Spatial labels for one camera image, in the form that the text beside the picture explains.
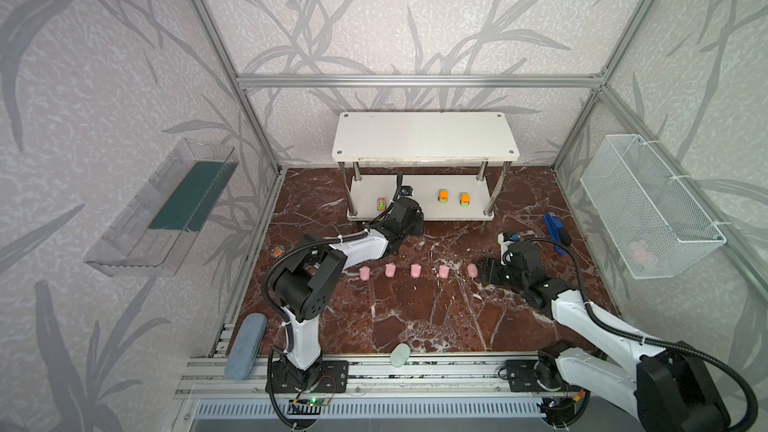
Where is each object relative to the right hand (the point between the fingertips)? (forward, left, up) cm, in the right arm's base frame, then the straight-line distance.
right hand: (485, 255), depth 88 cm
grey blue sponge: (-24, +65, -3) cm, 69 cm away
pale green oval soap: (-26, +26, -4) cm, 37 cm away
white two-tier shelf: (+46, +3, -8) cm, 47 cm away
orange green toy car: (+21, +4, +1) cm, 21 cm away
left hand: (+15, +19, +4) cm, 24 cm away
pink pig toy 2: (-2, +29, -5) cm, 29 cm away
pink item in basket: (-6, -35, +13) cm, 38 cm away
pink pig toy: (-3, +37, -5) cm, 37 cm away
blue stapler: (+13, -26, -4) cm, 30 cm away
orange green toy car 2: (+22, +10, +1) cm, 24 cm away
